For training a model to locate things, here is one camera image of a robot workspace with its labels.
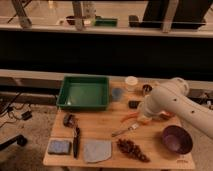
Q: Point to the black power adapter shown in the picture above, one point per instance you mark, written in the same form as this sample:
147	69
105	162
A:
26	115

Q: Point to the grey blue cloth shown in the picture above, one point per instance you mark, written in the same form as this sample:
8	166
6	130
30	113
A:
97	150

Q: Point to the wooden table board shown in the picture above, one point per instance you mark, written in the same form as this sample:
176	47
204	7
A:
100	125

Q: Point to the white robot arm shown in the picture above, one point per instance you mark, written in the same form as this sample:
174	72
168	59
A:
171	96

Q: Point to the white plastic cup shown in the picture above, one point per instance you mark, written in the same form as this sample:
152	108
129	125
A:
131	83

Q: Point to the black chair base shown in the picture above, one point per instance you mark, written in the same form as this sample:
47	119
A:
19	139

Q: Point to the green plastic tray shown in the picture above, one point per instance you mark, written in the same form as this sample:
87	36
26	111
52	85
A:
84	93

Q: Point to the bunch of dark grapes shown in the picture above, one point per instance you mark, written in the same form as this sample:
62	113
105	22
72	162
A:
131	150

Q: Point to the small blue bowl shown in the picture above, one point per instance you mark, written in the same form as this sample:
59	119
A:
116	94

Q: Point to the blue sponge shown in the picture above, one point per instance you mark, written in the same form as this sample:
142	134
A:
59	147

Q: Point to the purple bowl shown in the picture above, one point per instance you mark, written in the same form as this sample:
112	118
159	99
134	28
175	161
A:
177	139

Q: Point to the small dark brush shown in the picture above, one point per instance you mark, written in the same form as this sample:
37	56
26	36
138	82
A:
69	121

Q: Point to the black rectangular block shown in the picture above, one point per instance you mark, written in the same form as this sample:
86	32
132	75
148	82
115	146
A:
133	104

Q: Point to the metal fork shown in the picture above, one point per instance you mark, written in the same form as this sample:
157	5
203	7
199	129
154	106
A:
132	127

